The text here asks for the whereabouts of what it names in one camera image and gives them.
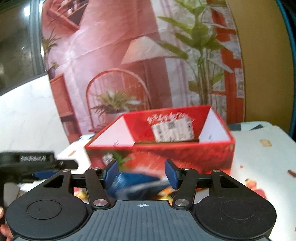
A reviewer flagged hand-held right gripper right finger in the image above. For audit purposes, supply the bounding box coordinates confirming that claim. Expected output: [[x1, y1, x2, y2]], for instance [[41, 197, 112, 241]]
[[165, 160, 240, 210]]

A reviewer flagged person's left hand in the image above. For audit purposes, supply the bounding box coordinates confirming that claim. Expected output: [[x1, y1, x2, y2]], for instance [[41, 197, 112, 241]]
[[0, 206, 15, 241]]

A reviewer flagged blue shiny packet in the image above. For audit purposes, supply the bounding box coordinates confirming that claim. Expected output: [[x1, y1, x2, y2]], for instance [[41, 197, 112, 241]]
[[105, 172, 173, 201]]

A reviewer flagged teal curtain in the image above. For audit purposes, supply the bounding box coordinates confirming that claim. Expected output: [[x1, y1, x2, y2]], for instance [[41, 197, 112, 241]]
[[275, 0, 296, 80]]

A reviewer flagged white printed tablecloth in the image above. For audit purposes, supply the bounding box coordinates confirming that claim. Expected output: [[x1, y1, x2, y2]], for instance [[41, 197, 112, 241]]
[[55, 120, 296, 241]]

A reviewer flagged dark window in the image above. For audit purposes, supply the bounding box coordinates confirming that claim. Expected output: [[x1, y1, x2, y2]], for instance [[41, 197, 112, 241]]
[[0, 0, 48, 96]]

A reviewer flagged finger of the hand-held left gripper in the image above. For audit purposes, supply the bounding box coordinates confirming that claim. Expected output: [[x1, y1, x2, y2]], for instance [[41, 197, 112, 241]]
[[55, 160, 78, 170], [34, 170, 62, 181]]

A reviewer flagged printed room scene wall backdrop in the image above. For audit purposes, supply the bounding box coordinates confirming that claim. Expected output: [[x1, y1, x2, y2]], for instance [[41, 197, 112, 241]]
[[40, 0, 245, 144]]

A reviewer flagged red strawberry print cardboard box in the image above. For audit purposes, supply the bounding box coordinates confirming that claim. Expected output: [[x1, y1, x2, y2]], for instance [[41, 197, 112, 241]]
[[84, 105, 236, 184]]

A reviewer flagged wooden panel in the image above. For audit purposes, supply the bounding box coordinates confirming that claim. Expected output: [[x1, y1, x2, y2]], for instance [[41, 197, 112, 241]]
[[226, 0, 296, 136]]

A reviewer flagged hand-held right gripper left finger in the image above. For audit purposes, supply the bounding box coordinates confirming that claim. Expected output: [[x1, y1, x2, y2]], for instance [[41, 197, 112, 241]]
[[44, 160, 120, 210]]

